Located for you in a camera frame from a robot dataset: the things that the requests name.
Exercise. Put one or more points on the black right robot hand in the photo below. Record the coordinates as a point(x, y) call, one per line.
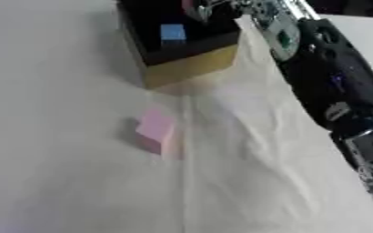
point(224, 9)

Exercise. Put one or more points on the silver and black right robot arm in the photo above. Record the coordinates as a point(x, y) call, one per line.
point(333, 79)

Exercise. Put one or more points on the tan cardboard box black inside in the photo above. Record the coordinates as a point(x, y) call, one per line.
point(195, 65)

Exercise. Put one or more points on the blue block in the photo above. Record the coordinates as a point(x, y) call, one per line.
point(172, 32)

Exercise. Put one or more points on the pink block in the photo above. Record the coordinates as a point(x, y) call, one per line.
point(155, 124)

